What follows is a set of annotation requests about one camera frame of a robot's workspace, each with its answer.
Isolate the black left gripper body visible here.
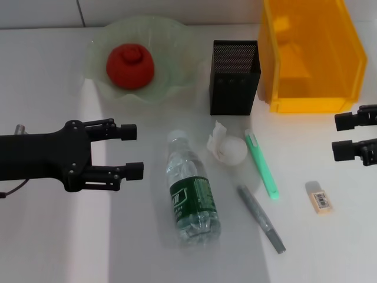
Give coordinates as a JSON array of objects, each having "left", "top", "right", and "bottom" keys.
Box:
[{"left": 0, "top": 119, "right": 92, "bottom": 193}]

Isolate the clear water bottle green label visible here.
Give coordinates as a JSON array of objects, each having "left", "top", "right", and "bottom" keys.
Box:
[{"left": 166, "top": 129, "right": 222, "bottom": 248}]

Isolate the white paper ball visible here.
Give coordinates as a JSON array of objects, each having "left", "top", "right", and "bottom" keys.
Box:
[{"left": 207, "top": 120, "right": 248, "bottom": 166}]

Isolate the eraser with barcode sleeve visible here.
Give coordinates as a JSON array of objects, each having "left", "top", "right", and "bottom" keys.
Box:
[{"left": 305, "top": 180, "right": 336, "bottom": 215}]

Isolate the red-orange knitted orange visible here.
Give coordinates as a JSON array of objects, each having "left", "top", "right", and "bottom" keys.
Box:
[{"left": 105, "top": 43, "right": 156, "bottom": 91}]

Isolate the green glass fruit plate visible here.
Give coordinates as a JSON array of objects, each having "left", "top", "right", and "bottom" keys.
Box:
[{"left": 84, "top": 16, "right": 207, "bottom": 104}]

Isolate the grey glitter pen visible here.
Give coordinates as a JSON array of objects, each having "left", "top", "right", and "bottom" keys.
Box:
[{"left": 237, "top": 185, "right": 287, "bottom": 254}]

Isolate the black mesh pen holder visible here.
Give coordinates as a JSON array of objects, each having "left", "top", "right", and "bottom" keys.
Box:
[{"left": 209, "top": 40, "right": 262, "bottom": 116}]

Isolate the yellow plastic storage bin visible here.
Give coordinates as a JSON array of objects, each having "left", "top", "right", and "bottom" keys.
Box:
[{"left": 257, "top": 0, "right": 368, "bottom": 114}]

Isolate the left arm gripper cable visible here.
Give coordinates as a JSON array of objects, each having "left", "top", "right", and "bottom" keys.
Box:
[{"left": 0, "top": 123, "right": 29, "bottom": 199}]

